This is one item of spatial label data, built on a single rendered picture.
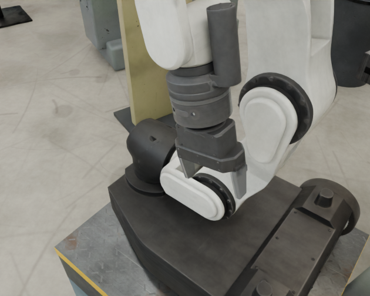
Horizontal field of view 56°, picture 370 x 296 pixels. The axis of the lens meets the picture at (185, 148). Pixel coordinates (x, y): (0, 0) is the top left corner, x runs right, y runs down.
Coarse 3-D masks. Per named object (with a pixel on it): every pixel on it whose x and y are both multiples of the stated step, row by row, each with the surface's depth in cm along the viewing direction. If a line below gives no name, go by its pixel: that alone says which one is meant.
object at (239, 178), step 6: (246, 168) 52; (234, 174) 52; (240, 174) 52; (246, 174) 55; (234, 180) 53; (240, 180) 54; (246, 180) 55; (234, 186) 54; (240, 186) 54; (246, 186) 56; (234, 192) 55; (240, 192) 55; (246, 192) 56; (240, 198) 55
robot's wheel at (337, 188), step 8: (304, 184) 111; (312, 184) 108; (320, 184) 106; (328, 184) 106; (336, 184) 106; (336, 192) 103; (344, 192) 104; (352, 200) 104; (352, 208) 103; (352, 216) 103; (352, 224) 105; (344, 232) 109
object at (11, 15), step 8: (0, 8) 353; (8, 8) 377; (16, 8) 377; (0, 16) 356; (8, 16) 359; (16, 16) 359; (24, 16) 359; (0, 24) 344; (8, 24) 345; (16, 24) 348
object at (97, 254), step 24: (96, 216) 121; (72, 240) 114; (96, 240) 114; (120, 240) 114; (360, 240) 114; (72, 264) 108; (96, 264) 107; (120, 264) 107; (336, 264) 107; (96, 288) 105; (120, 288) 102; (144, 288) 102; (168, 288) 102; (312, 288) 102; (336, 288) 102
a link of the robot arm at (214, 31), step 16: (208, 0) 45; (224, 0) 46; (192, 16) 42; (208, 16) 40; (224, 16) 39; (192, 32) 41; (208, 32) 43; (224, 32) 40; (208, 48) 44; (224, 48) 41; (192, 64) 43; (208, 64) 45; (224, 64) 42; (240, 64) 44; (176, 80) 46; (192, 80) 45; (208, 80) 45; (224, 80) 44; (240, 80) 44; (176, 96) 47; (192, 96) 46; (208, 96) 46
